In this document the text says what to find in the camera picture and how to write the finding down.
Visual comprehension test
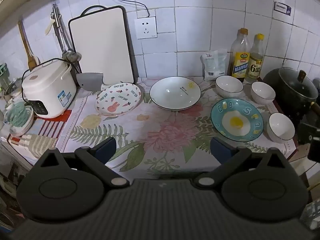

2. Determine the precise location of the cooking wine bottle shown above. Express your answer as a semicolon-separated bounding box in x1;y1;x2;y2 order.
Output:
230;28;251;83

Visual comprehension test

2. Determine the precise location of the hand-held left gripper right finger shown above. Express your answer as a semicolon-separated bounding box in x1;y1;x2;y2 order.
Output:
193;137;290;188

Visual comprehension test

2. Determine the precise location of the wooden spatula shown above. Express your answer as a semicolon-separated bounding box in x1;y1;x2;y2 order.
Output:
17;20;40;72

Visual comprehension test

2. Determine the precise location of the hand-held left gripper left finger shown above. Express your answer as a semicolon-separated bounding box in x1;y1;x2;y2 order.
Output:
34;137;130;188

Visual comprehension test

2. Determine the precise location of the black gas stove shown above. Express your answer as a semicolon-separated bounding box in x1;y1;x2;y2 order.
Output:
287;100;320;160

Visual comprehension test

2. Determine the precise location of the white rice cooker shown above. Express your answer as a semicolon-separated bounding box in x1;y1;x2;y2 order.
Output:
21;58;77;118

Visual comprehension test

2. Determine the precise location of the small metal pot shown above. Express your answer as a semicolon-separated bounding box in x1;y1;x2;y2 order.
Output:
4;79;23;100

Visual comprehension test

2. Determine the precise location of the grey plastic stand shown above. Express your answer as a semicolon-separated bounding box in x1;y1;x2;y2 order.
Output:
76;72;104;90

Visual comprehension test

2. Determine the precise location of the blue fried egg plate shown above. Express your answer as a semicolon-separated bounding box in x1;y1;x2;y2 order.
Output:
210;98;264;142

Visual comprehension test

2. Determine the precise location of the striped mat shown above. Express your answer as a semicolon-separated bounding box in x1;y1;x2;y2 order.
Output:
7;110;83;160

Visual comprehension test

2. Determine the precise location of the small white bowl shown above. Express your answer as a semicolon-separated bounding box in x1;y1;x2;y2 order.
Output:
215;75;244;98
251;81;276;105
266;112;296;144

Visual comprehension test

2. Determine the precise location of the white cutting board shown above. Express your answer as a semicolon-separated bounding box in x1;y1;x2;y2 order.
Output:
68;5;137;85

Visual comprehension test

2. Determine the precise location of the black cooking pot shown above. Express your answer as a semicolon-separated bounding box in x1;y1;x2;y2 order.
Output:
262;67;320;130

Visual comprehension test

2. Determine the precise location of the pink rabbit print plate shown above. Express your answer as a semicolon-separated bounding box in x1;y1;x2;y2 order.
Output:
94;82;142;117

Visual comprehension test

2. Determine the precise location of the white wall socket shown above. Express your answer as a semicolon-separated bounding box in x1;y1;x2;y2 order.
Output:
134;16;158;40

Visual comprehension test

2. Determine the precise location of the white rice paddle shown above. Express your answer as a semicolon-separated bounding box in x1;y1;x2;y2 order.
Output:
45;17;55;36

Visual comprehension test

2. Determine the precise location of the metal ladle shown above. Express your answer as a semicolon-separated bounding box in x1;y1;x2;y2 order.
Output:
51;4;82;63

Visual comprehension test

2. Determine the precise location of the person's patterned clothing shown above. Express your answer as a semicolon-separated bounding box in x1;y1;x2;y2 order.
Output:
300;200;320;230

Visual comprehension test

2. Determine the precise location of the wall sticker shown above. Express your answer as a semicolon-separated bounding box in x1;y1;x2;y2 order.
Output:
274;1;292;17

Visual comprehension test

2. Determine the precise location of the pot lid with wooden knob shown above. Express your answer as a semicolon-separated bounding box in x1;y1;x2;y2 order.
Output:
278;67;318;100

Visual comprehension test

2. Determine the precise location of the white salt bag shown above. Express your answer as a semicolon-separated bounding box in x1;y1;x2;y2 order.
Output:
200;49;228;81

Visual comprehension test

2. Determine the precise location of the floral tablecloth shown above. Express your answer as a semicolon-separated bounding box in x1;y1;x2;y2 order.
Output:
57;76;297;178

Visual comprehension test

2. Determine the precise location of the clear vinegar bottle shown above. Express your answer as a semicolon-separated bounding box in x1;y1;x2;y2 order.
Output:
245;34;265;83

